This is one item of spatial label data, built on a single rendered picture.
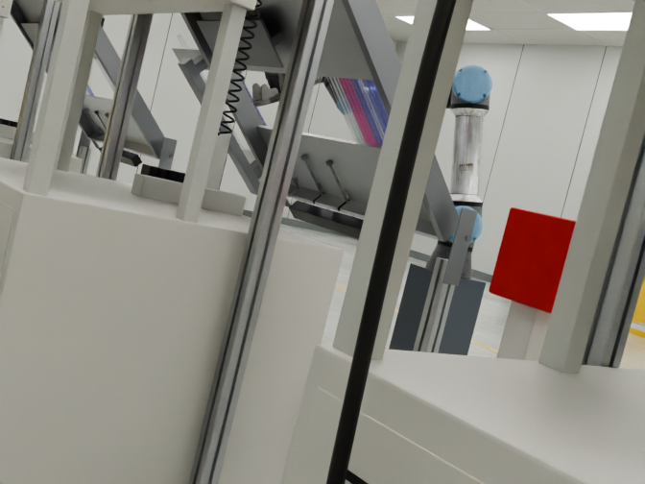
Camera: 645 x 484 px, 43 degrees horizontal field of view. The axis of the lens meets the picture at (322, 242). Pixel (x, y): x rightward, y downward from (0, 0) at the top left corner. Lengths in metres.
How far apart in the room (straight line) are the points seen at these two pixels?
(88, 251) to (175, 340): 0.24
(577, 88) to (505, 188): 1.47
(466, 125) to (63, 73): 1.46
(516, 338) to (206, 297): 0.55
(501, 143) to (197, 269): 9.24
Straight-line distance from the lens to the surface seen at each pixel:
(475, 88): 2.48
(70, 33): 1.32
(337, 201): 2.12
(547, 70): 10.43
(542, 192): 10.02
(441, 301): 1.79
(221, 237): 1.46
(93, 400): 1.44
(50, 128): 1.32
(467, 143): 2.49
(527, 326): 1.45
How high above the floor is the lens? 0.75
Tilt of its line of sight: 4 degrees down
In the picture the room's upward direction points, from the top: 14 degrees clockwise
